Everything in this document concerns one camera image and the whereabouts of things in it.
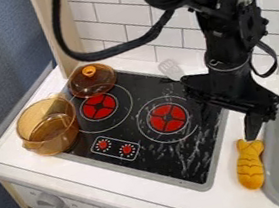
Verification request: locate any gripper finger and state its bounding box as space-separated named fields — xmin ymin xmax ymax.
xmin=240 ymin=109 xmax=270 ymax=143

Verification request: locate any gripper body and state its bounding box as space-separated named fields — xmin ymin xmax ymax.
xmin=179 ymin=58 xmax=279 ymax=136

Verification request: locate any grey spatula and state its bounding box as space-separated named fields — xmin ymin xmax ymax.
xmin=154 ymin=56 xmax=189 ymax=85

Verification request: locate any toy stove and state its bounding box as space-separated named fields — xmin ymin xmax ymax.
xmin=44 ymin=50 xmax=245 ymax=208

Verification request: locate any yellow toy fish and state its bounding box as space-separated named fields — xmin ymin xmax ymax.
xmin=229 ymin=134 xmax=274 ymax=194

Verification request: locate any orange transparent lid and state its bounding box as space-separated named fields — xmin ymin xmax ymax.
xmin=62 ymin=59 xmax=121 ymax=102

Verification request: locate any orange transparent pot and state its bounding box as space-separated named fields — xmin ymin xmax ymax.
xmin=10 ymin=91 xmax=86 ymax=162

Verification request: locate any black cable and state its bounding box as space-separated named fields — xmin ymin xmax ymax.
xmin=46 ymin=0 xmax=183 ymax=68

